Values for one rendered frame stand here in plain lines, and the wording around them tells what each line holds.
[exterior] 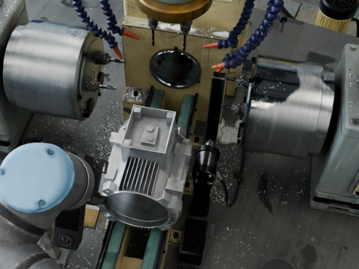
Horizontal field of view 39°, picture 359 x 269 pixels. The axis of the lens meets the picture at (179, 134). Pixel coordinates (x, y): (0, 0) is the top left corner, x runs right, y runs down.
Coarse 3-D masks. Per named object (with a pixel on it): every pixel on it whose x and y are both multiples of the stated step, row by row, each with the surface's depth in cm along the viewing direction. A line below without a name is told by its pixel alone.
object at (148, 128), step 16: (144, 112) 120; (160, 112) 118; (128, 128) 115; (144, 128) 117; (160, 128) 118; (128, 144) 112; (144, 144) 115; (160, 144) 116; (144, 160) 114; (160, 160) 113
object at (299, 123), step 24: (264, 72) 124; (288, 72) 124; (312, 72) 124; (264, 96) 122; (288, 96) 121; (312, 96) 121; (264, 120) 123; (288, 120) 122; (312, 120) 121; (240, 144) 131; (264, 144) 127; (288, 144) 125; (312, 144) 126
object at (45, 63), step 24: (24, 24) 134; (48, 24) 133; (24, 48) 127; (48, 48) 127; (72, 48) 127; (96, 48) 137; (24, 72) 127; (48, 72) 127; (72, 72) 126; (96, 72) 141; (24, 96) 131; (48, 96) 129; (72, 96) 128; (96, 96) 145
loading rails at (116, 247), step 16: (160, 96) 151; (192, 96) 151; (192, 112) 146; (192, 128) 151; (192, 144) 153; (112, 224) 124; (112, 240) 122; (128, 240) 133; (160, 240) 123; (176, 240) 134; (112, 256) 120; (144, 256) 120; (160, 256) 119
